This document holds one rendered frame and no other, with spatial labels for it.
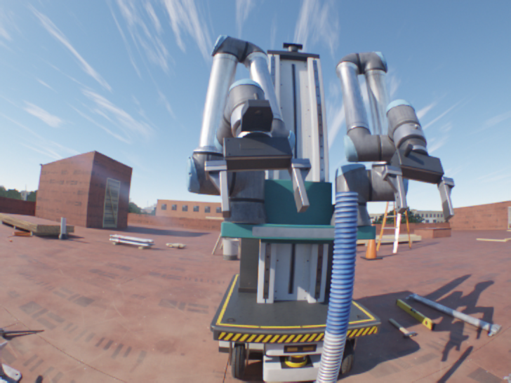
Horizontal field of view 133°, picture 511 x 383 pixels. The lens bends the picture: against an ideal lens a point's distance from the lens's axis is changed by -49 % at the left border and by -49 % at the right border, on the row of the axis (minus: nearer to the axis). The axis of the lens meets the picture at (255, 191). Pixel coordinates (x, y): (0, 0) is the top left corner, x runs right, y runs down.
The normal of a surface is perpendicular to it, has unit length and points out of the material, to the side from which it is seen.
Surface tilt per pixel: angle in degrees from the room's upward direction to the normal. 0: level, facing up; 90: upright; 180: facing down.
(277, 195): 90
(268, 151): 67
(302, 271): 90
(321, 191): 90
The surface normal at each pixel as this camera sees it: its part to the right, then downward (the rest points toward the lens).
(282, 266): -0.01, -0.14
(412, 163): -0.10, -0.52
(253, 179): 0.40, -0.11
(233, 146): 0.11, -0.51
